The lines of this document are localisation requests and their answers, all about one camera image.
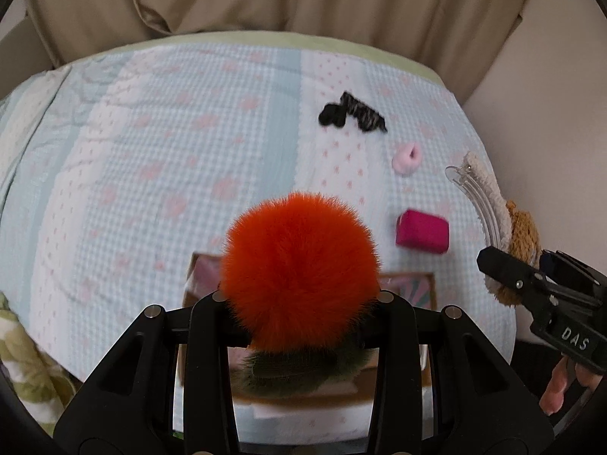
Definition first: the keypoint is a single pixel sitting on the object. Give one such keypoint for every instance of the light green mattress pad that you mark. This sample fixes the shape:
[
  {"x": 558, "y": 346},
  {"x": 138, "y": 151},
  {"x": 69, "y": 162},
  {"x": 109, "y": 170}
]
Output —
[{"x": 292, "y": 40}]

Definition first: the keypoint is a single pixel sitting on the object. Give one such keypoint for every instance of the magenta velvet pouch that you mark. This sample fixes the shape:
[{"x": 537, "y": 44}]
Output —
[{"x": 423, "y": 232}]

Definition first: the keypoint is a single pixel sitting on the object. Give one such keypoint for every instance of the orange fluffy pompom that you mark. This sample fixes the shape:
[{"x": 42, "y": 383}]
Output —
[{"x": 298, "y": 271}]

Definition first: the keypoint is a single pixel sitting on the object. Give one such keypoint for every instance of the pink fluffy scrunchie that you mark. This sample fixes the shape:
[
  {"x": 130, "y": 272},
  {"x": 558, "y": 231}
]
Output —
[{"x": 407, "y": 159}]

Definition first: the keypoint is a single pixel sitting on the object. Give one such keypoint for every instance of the beige curtain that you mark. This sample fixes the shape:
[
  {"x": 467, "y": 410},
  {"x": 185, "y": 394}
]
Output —
[{"x": 458, "y": 39}]

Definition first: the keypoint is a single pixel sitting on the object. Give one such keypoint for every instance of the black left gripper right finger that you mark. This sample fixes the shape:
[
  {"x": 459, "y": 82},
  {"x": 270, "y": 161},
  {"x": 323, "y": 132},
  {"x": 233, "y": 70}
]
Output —
[{"x": 397, "y": 414}]

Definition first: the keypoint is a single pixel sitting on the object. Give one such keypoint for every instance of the right hand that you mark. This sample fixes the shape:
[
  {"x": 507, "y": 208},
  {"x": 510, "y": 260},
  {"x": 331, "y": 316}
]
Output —
[{"x": 552, "y": 399}]

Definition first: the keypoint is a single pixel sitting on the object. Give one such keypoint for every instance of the black scrunchie with script print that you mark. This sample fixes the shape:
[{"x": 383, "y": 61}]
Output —
[{"x": 367, "y": 118}]

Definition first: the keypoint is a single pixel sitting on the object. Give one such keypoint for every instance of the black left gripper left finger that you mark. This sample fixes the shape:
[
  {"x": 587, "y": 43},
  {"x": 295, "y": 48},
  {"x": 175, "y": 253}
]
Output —
[{"x": 209, "y": 421}]

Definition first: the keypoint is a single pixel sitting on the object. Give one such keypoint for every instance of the cardboard storage box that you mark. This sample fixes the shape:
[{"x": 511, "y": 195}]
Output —
[{"x": 311, "y": 373}]

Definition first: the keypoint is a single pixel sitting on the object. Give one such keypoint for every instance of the blue gingham floral blanket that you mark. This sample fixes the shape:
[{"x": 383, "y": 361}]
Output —
[{"x": 117, "y": 168}]

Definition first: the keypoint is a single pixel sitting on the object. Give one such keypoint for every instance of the small black fuzzy scrunchie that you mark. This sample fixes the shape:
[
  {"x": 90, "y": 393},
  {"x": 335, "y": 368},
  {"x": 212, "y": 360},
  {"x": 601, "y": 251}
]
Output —
[{"x": 333, "y": 114}]

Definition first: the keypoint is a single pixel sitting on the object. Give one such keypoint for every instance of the green floral quilt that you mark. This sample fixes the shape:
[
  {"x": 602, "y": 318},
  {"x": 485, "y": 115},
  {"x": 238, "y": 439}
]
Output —
[{"x": 41, "y": 384}]

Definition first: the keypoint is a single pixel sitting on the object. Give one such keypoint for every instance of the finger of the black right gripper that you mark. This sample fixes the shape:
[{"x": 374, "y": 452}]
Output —
[
  {"x": 523, "y": 284},
  {"x": 571, "y": 273}
]

